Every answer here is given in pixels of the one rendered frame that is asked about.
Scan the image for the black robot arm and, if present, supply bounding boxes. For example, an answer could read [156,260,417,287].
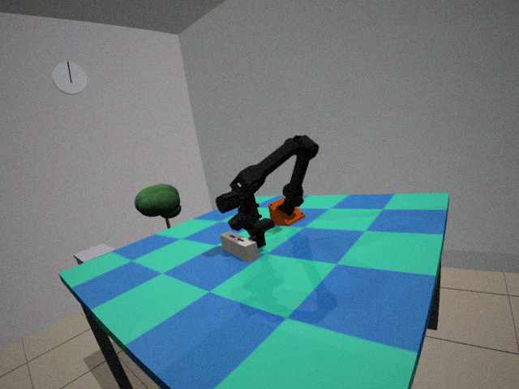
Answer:
[216,135,320,231]

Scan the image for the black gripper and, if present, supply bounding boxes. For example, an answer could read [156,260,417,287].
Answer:
[238,202,275,245]

